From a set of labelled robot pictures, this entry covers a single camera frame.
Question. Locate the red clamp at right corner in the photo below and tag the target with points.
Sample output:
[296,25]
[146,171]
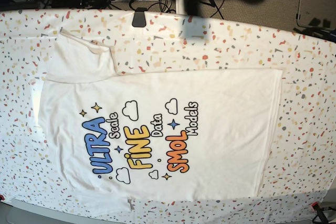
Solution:
[320,217]

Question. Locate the white printed T-shirt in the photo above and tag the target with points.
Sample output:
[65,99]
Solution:
[181,135]

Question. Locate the black table clamp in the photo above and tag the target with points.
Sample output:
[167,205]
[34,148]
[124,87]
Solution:
[139,20]

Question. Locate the terrazzo patterned tablecloth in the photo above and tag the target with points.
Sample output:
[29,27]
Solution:
[301,165]

